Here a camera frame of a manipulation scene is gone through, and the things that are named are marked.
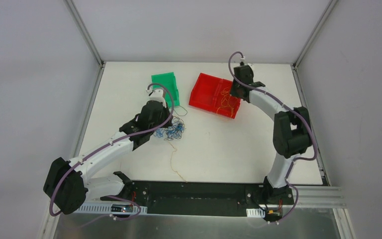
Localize blue black wire bundle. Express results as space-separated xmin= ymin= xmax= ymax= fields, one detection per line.
xmin=153 ymin=106 xmax=189 ymax=142

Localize yellow thin wire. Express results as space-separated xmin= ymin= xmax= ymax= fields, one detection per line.
xmin=168 ymin=140 xmax=189 ymax=183

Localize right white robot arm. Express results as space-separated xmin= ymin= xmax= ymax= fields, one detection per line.
xmin=229 ymin=62 xmax=312 ymax=204

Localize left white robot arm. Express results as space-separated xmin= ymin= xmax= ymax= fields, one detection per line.
xmin=43 ymin=100 xmax=172 ymax=216

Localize green plastic bin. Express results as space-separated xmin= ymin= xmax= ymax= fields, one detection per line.
xmin=151 ymin=72 xmax=180 ymax=107

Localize red plastic double bin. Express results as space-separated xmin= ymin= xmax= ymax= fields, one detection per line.
xmin=189 ymin=73 xmax=241 ymax=119

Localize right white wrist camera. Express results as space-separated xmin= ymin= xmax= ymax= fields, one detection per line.
xmin=239 ymin=56 xmax=253 ymax=67

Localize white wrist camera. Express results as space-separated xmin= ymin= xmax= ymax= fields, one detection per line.
xmin=146 ymin=88 xmax=168 ymax=108
xmin=239 ymin=56 xmax=253 ymax=67

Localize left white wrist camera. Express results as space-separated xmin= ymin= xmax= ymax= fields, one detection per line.
xmin=146 ymin=88 xmax=168 ymax=108

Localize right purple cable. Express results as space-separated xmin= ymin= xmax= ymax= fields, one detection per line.
xmin=228 ymin=51 xmax=319 ymax=228

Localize yellow wires in red bin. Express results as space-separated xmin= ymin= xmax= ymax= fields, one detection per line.
xmin=215 ymin=87 xmax=239 ymax=118

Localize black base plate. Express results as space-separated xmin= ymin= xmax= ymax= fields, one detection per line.
xmin=117 ymin=180 xmax=295 ymax=217

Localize aluminium frame rail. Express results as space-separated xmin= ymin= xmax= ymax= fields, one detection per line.
xmin=296 ymin=185 xmax=347 ymax=209

